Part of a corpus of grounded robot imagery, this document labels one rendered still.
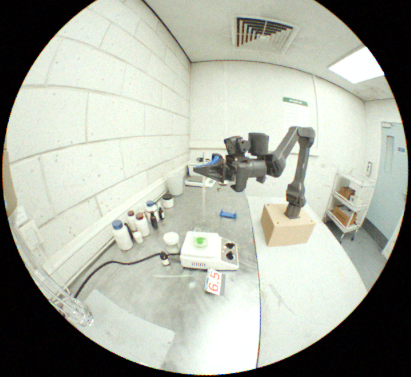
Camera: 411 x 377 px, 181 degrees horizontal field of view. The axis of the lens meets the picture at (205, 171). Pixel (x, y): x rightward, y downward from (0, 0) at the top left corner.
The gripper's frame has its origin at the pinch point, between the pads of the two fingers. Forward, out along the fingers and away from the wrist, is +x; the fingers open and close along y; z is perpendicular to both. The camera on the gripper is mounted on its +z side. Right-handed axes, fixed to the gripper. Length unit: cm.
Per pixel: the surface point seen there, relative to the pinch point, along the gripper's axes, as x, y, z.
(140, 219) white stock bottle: 24.3, -18.7, -26.5
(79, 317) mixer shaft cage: 31.2, 30.4, -19.3
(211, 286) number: 0.6, 13.5, -32.9
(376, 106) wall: -305, 29, 118
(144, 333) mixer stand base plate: 22, 28, -35
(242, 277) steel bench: -10.8, 12.4, -35.1
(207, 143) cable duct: -37, -134, 0
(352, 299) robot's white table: -40, 52, -34
